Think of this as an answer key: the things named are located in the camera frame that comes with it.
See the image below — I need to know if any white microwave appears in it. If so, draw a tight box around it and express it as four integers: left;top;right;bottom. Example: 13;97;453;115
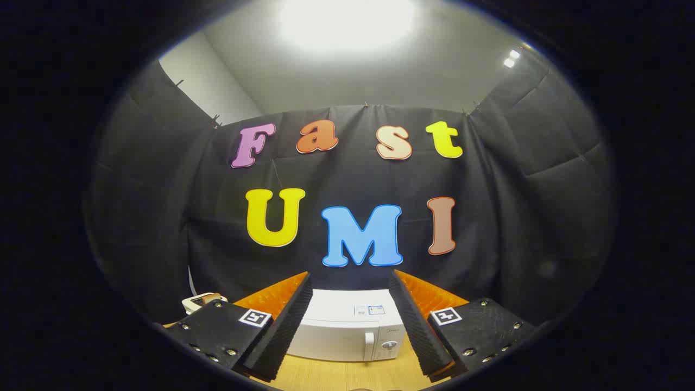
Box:
286;289;407;362

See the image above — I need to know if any ceiling light panel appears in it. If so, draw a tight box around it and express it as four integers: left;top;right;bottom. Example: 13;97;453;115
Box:
280;0;419;53

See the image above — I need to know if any cream toaster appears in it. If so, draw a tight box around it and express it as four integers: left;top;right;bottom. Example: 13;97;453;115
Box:
182;292;229;316

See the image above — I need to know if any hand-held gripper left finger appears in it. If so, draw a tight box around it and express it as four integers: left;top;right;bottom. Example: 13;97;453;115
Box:
160;270;314;382

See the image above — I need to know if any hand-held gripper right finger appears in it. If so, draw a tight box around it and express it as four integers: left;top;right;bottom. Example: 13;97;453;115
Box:
388;269;544;382

